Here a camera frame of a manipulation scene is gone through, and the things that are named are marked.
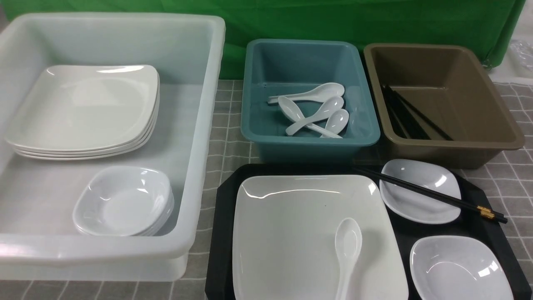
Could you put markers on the large white square plate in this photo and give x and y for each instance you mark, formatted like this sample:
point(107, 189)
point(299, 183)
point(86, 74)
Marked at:
point(284, 235)

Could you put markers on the white ceramic soup spoon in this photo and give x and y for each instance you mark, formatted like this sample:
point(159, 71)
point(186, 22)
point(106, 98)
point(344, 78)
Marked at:
point(348, 244)

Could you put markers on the small white dish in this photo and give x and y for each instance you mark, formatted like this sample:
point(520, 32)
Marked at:
point(450, 267)
point(416, 207)

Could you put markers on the black chopstick gold band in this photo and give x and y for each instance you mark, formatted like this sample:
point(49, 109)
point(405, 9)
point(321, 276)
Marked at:
point(416, 192)
point(433, 196)

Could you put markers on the small white dish front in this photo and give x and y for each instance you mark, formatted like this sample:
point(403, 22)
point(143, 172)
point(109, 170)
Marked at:
point(450, 267)

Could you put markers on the white spoon left in bin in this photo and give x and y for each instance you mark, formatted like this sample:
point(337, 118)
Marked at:
point(293, 113)

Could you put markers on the white spoon in bin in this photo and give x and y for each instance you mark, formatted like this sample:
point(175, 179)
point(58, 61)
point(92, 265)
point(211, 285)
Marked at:
point(293, 113)
point(319, 94)
point(326, 110)
point(337, 121)

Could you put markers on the white spoon right in bin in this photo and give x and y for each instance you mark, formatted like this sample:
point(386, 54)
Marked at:
point(337, 121)

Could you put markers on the teal plastic bin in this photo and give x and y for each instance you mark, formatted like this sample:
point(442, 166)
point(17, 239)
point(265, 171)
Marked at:
point(275, 67)

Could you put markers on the white spoon middle in bin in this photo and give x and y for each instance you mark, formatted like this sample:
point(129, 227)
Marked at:
point(326, 110)

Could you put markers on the white spoon top in bin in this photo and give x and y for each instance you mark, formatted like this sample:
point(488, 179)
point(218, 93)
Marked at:
point(319, 94)

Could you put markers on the bundle of black chopsticks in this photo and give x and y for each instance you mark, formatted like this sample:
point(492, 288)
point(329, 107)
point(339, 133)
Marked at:
point(400, 111)

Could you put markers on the stack of small white dishes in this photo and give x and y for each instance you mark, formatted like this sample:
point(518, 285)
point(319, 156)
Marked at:
point(124, 201)

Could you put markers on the brown plastic bin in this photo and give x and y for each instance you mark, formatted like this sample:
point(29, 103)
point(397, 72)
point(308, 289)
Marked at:
point(450, 87)

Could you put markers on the stack of white square plates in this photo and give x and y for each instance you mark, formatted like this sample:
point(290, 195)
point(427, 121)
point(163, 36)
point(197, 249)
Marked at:
point(86, 112)

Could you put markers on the black serving tray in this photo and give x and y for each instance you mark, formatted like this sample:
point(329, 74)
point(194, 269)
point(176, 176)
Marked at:
point(219, 283)

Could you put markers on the large white plastic tub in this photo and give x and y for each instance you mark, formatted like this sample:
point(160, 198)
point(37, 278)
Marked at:
point(38, 238)

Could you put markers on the green backdrop cloth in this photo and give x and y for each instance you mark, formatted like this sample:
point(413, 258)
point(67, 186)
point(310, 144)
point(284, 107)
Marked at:
point(483, 26)

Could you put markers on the clear plastic bag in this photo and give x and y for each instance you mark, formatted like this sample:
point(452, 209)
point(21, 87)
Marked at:
point(521, 54)

